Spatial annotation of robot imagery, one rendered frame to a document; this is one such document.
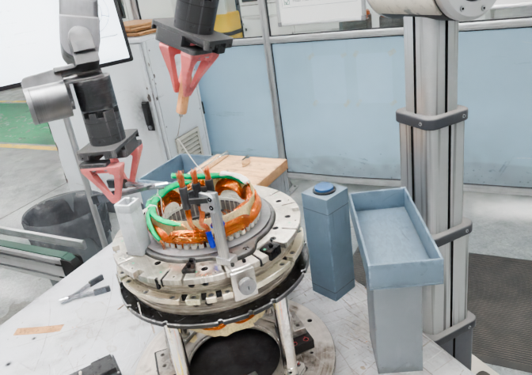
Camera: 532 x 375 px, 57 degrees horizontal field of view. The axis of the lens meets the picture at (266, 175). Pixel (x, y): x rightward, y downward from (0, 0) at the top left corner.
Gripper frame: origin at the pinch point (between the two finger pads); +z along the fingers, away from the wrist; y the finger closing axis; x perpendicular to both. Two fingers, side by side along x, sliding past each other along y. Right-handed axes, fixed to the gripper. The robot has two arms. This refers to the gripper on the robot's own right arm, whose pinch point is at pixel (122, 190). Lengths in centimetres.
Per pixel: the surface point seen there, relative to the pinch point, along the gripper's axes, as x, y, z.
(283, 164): 22.8, -32.5, 11.1
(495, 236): 110, -169, 119
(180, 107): 13.6, 1.1, -13.7
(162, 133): -77, -206, 58
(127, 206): 5.3, 9.5, -1.7
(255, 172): 17.1, -27.7, 10.5
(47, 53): -57, -80, -14
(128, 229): 4.4, 9.3, 2.3
